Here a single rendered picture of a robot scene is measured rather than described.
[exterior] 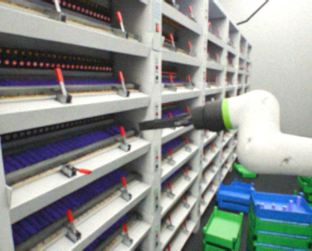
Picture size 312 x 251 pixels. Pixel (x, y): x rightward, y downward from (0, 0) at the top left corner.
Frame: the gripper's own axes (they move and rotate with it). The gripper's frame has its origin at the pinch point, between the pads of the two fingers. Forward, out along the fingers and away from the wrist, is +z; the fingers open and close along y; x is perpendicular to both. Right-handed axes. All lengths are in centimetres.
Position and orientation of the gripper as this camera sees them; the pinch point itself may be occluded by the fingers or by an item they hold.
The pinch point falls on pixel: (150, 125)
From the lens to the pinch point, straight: 80.7
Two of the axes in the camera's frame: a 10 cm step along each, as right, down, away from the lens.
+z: -8.6, 1.2, 4.9
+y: 4.7, -1.6, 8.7
